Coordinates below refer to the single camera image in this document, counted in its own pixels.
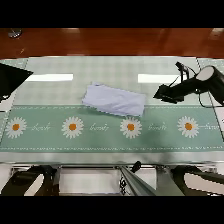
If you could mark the silver frame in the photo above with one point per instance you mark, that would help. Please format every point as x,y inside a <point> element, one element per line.
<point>138,185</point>

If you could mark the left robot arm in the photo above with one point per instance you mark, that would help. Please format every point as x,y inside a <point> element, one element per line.
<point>10,79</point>

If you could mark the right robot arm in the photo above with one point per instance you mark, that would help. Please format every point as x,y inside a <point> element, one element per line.
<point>209,80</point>

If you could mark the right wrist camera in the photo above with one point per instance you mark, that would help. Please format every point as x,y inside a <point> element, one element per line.
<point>182,69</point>

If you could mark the pale lilac garment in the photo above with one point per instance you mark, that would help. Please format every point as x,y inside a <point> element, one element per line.
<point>115,100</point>

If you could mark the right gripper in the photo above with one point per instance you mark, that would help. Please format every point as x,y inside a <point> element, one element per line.
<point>169,93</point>

